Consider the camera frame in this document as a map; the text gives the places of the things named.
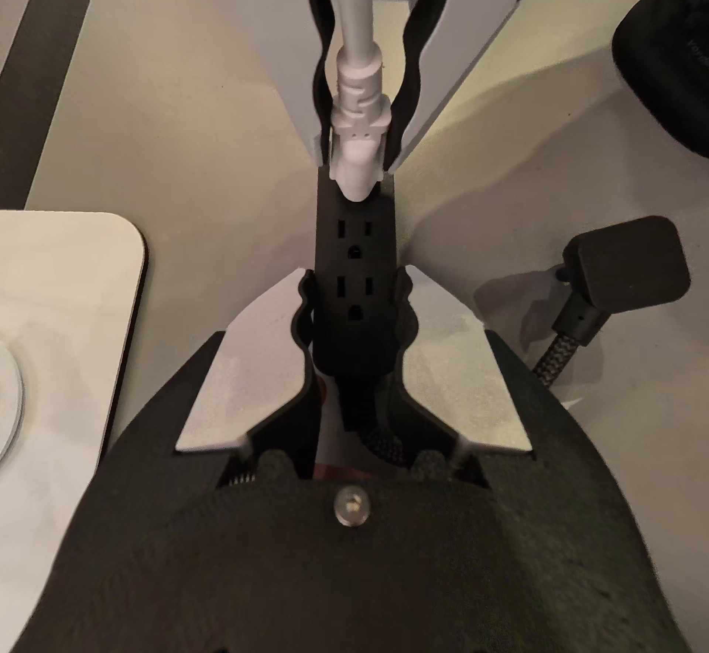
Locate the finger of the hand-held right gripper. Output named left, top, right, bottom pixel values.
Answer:
left=226, top=0, right=340, bottom=168
left=384, top=0, right=534, bottom=174

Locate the black power strip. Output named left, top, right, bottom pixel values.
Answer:
left=312, top=164, right=402, bottom=433

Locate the white power cord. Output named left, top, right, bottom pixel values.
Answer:
left=326, top=0, right=393, bottom=203

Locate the black braided cable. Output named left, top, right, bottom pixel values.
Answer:
left=354, top=332, right=583, bottom=466

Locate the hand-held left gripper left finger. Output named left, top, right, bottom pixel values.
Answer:
left=175, top=269, right=323, bottom=481

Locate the black flat angled plug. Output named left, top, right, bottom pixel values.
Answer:
left=553, top=214, right=692, bottom=345

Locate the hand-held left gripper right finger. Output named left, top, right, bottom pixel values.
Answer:
left=387, top=263, right=534, bottom=473

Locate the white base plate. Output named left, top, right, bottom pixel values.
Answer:
left=0, top=211, right=149, bottom=653

